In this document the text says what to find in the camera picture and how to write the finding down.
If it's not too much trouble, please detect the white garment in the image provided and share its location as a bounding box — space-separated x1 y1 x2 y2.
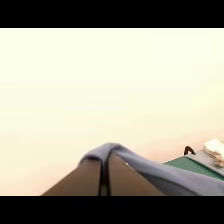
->
203 137 224 168

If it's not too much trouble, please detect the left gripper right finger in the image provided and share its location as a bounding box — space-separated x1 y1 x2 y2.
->
106 152 165 197

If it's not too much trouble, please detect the silver frame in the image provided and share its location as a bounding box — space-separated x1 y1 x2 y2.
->
185 148 224 178

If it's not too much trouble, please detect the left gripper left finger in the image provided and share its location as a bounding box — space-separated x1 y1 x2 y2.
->
41 158 102 197

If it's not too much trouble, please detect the blue-grey shirt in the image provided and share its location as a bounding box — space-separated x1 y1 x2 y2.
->
78 142 224 197

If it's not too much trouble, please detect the black cable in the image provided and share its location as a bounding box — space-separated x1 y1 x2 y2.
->
183 145 197 157

